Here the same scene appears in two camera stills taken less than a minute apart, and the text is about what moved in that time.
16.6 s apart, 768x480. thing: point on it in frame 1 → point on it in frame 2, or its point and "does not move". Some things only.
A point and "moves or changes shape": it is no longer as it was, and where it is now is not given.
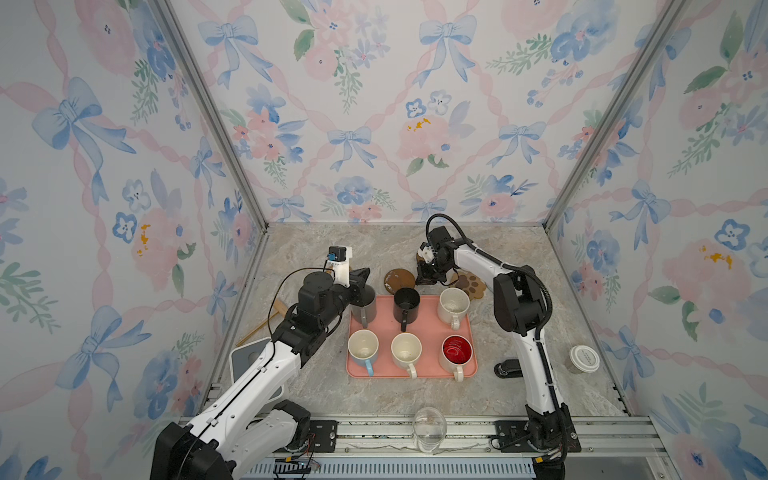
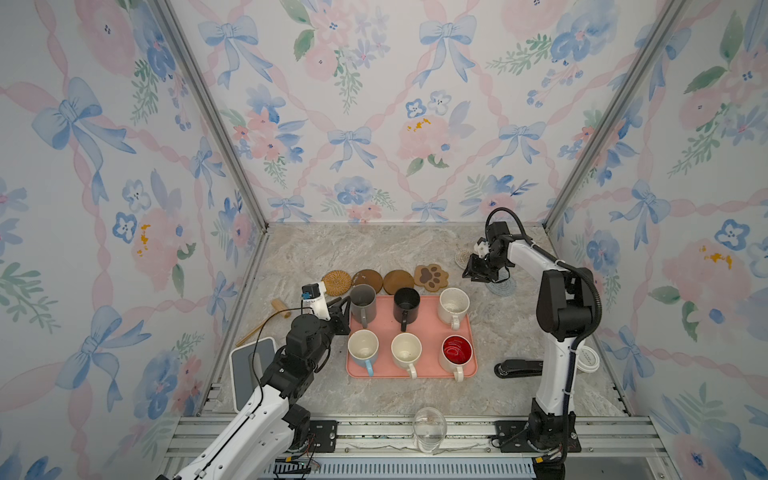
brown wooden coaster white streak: [397, 279] → [368, 277]
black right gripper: [421, 279] → [473, 272]
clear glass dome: [429, 429] does not move
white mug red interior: [456, 351] does not move
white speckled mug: [454, 303] does not move
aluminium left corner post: [217, 107] does not move
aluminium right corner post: [666, 20] does not move
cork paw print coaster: [473, 284] moves or changes shape
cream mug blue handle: [363, 346] does not move
